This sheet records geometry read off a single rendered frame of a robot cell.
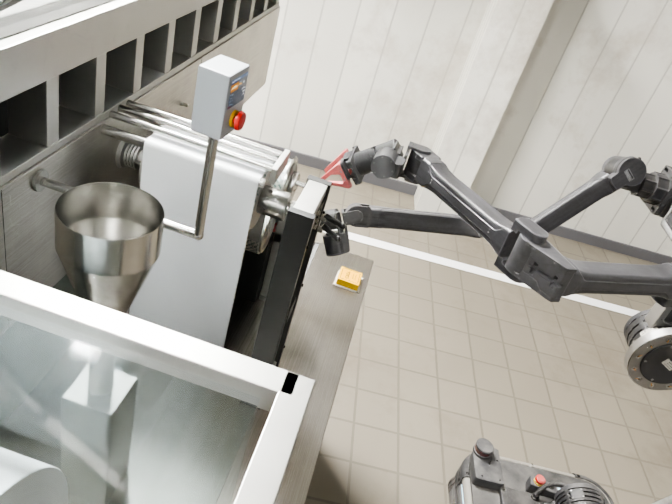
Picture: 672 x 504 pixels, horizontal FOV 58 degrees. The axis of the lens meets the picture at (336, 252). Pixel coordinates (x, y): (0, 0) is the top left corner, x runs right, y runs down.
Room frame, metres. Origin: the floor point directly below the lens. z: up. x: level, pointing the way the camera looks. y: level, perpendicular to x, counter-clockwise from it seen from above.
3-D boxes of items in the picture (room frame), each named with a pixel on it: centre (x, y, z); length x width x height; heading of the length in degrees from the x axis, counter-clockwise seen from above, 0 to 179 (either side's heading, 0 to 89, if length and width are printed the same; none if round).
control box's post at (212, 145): (0.83, 0.23, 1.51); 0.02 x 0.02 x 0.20
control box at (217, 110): (0.82, 0.22, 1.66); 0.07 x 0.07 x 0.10; 83
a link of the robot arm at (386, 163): (1.30, -0.08, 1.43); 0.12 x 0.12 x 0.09; 86
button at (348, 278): (1.53, -0.06, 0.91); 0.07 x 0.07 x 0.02; 88
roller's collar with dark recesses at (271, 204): (1.12, 0.16, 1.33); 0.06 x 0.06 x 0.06; 88
